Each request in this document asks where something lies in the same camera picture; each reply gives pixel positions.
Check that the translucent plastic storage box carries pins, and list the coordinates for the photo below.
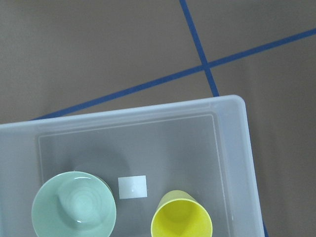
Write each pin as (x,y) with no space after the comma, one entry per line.
(201,147)

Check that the mint green bowl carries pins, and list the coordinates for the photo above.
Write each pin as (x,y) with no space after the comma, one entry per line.
(74,204)

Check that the white label sticker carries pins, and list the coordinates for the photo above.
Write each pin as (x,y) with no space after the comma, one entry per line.
(132,187)

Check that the yellow plastic cup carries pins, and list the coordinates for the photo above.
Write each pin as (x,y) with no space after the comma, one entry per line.
(179,215)

